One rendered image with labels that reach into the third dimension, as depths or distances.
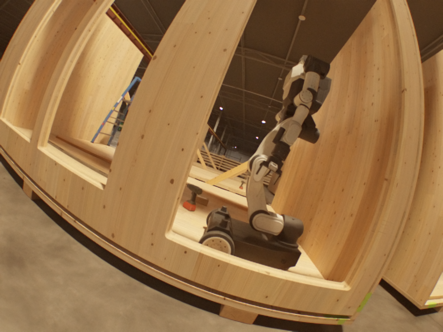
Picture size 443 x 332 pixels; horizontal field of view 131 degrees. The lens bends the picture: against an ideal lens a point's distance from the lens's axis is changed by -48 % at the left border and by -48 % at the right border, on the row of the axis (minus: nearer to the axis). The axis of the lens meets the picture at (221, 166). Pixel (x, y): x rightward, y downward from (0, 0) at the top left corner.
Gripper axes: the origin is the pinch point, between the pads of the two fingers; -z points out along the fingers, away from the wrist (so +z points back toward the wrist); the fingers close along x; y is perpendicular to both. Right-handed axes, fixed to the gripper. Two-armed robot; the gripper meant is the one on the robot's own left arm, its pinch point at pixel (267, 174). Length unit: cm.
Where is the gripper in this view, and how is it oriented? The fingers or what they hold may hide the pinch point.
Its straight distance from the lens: 105.3
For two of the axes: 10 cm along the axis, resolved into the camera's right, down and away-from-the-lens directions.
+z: 5.1, -8.6, -0.2
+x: -8.6, -5.1, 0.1
